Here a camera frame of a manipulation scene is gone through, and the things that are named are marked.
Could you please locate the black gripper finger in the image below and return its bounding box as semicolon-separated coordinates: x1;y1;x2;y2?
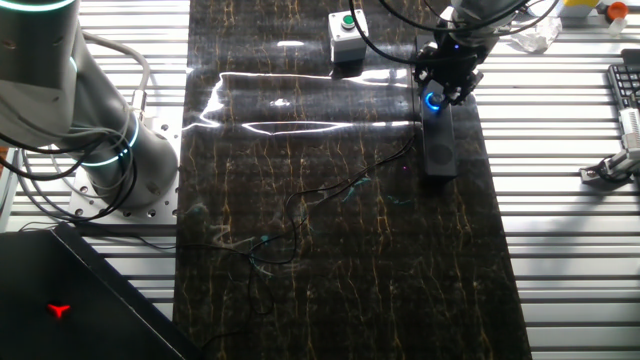
417;69;438;99
444;83;474;108

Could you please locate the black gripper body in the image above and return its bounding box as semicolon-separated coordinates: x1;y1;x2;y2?
412;29;485;102

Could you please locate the blue-lit speaker volume knob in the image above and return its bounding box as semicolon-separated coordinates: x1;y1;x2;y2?
423;91;445;113

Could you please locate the black soundbar speaker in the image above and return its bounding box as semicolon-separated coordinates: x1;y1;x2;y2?
413;34;461;179

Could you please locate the crumpled clear plastic bag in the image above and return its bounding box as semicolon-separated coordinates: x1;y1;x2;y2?
508;14;564;55

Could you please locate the white green push-button box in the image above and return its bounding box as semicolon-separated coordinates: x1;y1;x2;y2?
327;9;371;64

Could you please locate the yellow box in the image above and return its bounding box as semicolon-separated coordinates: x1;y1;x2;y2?
561;0;602;19

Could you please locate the black marble pattern mat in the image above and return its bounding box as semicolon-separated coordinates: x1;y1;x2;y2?
172;0;534;360

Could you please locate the black keyboard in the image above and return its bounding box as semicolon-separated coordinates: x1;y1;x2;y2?
605;62;640;110

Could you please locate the orange capped bottle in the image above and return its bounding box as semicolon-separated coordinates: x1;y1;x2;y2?
604;0;631;37

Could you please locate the grey clamp tool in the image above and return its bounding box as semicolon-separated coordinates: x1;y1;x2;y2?
579;106;640;184

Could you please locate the black computer red logo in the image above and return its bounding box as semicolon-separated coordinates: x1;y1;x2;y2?
0;222;205;360

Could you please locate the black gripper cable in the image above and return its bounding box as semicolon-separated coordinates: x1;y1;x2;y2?
347;0;562;67

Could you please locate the thin black speaker cable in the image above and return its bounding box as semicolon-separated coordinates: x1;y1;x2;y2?
199;133;419;352

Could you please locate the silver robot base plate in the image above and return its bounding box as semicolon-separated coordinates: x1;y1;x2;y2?
67;106;184;226

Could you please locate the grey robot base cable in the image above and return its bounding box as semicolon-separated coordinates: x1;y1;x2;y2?
81;31;152;115

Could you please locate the black base cable bundle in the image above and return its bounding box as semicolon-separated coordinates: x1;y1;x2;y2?
0;112;140;225

